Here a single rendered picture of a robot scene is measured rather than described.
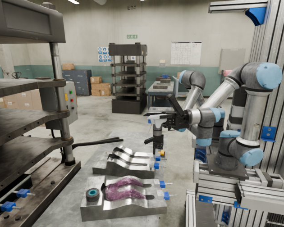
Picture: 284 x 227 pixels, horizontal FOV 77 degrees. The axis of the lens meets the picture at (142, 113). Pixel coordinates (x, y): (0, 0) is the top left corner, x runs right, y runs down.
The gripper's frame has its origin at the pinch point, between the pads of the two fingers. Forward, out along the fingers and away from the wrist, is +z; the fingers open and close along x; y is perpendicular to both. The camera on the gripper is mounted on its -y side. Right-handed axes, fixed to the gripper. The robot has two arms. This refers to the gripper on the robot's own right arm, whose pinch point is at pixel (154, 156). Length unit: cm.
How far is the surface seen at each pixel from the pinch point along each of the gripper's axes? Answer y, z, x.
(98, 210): -25, 4, -57
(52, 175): -80, 13, -25
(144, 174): -5.6, 5.8, -17.7
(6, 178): -79, -13, -61
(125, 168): -20.1, 2.4, -17.8
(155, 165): 2.3, 0.7, -12.5
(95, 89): -330, 64, 600
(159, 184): 7.5, 3.3, -30.0
